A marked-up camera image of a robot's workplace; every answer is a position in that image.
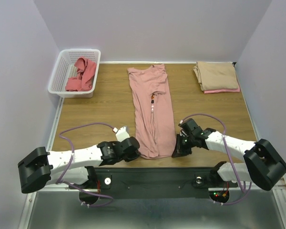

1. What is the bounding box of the pink printed t shirt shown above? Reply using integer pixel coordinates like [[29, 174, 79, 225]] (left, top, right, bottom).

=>
[[128, 64, 176, 159]]

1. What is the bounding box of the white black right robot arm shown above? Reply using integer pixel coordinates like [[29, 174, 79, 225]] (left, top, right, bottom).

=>
[[172, 128, 286, 191]]

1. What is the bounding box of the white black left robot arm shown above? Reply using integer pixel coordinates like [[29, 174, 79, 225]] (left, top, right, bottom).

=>
[[18, 136, 140, 194]]

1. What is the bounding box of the silver round knob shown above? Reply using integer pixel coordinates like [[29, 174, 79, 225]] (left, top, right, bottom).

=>
[[195, 176, 204, 185]]

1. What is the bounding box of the white round knob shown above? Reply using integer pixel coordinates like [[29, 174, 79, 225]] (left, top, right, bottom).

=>
[[104, 177, 111, 185]]

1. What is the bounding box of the folded pink t shirt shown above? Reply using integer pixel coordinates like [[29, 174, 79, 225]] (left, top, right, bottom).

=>
[[204, 84, 240, 94]]

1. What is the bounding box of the circuit board with leds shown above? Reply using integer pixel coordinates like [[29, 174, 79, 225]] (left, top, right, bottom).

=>
[[209, 190, 230, 203]]

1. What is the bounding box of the folded beige t shirt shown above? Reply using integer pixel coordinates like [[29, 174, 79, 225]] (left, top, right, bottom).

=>
[[193, 62, 239, 92]]

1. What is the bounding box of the crumpled red t shirt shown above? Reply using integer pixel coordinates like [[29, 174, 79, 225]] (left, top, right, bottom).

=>
[[65, 56, 97, 92]]

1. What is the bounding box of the white plastic basket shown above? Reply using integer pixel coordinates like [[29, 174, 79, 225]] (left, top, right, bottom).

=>
[[48, 48, 101, 98]]

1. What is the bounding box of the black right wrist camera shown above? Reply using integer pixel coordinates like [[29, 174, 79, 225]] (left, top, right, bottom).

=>
[[179, 118, 203, 135]]

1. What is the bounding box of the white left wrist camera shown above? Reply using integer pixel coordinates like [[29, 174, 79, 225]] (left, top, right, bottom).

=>
[[112, 126, 130, 142]]

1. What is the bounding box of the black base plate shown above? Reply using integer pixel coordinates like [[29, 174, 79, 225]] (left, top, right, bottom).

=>
[[68, 167, 239, 207]]

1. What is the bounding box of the aluminium frame rail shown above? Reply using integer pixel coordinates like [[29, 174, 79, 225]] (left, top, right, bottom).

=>
[[16, 97, 286, 229]]

